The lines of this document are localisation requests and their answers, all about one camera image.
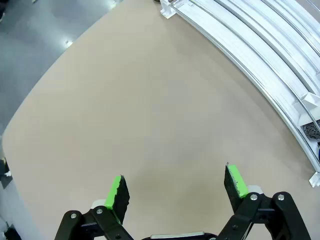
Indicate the white can dispenser rack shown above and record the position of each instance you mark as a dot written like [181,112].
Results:
[250,37]

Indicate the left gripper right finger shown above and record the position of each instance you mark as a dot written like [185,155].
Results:
[237,197]

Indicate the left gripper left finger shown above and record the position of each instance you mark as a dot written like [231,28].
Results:
[117,207]

